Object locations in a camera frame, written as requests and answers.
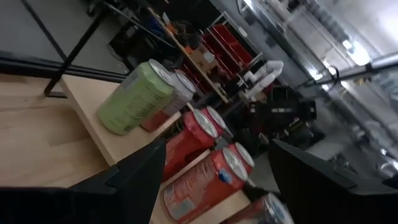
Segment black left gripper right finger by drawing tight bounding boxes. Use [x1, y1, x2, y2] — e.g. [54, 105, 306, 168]
[267, 139, 398, 224]

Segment white pipe fitting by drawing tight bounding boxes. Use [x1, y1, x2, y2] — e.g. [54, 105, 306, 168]
[242, 60, 284, 100]

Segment green calamansi sparkling can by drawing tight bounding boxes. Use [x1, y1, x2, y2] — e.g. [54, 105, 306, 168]
[96, 58, 175, 136]

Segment tall blue silver can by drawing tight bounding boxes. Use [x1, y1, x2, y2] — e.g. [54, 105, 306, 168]
[222, 192, 295, 224]

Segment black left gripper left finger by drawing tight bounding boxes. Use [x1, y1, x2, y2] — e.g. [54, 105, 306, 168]
[0, 139, 167, 224]

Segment silver metal pole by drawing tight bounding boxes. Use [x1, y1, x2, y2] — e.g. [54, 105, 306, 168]
[304, 51, 398, 88]

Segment black metal wood-board shelf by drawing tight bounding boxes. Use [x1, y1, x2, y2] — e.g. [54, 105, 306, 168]
[43, 0, 252, 224]

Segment red Fanta soda can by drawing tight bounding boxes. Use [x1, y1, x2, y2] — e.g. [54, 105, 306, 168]
[162, 108, 219, 183]
[200, 105, 233, 138]
[163, 147, 249, 223]
[228, 141, 256, 175]

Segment cardboard box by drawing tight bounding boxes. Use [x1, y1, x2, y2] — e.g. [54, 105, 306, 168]
[189, 45, 218, 74]

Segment silver and red can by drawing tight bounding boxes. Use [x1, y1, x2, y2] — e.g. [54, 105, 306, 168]
[140, 68, 197, 132]

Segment red storage bin rack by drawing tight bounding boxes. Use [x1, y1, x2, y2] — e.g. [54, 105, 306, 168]
[180, 23, 254, 94]

